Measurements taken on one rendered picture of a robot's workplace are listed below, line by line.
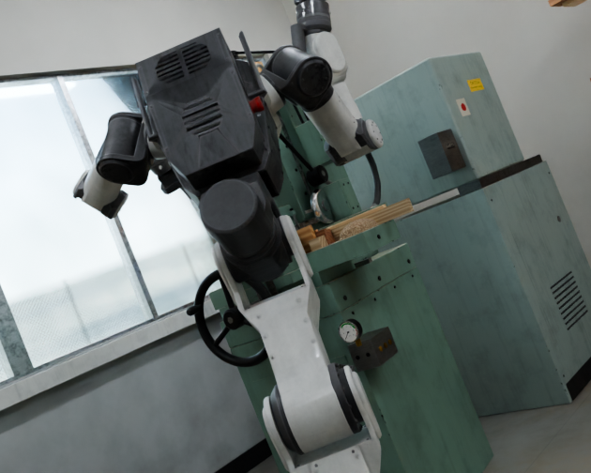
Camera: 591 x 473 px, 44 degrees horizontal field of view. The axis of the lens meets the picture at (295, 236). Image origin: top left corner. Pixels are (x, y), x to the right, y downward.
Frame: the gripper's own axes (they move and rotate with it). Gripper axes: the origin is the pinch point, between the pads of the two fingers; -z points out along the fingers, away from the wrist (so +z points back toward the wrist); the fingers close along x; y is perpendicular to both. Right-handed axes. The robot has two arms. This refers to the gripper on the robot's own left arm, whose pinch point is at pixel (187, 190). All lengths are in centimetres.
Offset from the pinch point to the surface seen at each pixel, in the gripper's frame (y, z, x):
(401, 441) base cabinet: -65, -70, 24
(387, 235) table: -29, -30, 49
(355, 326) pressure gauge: -51, -33, 31
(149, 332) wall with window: 56, -87, -80
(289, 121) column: 25.2, -11.4, 34.1
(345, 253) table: -36, -23, 37
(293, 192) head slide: 5.1, -23.7, 25.4
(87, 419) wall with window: 17, -82, -108
